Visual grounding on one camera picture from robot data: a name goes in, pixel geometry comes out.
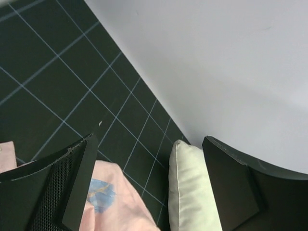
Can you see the white pillow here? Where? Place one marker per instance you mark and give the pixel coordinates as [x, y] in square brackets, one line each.
[191, 202]

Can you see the pink purple printed pillowcase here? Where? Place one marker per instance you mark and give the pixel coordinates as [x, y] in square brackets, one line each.
[112, 203]

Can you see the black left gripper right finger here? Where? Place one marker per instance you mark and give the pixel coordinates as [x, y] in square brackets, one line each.
[254, 195]

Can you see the black gridded work mat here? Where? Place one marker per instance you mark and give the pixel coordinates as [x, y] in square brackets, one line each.
[62, 77]

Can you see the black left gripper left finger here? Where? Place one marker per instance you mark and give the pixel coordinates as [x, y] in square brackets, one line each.
[49, 194]

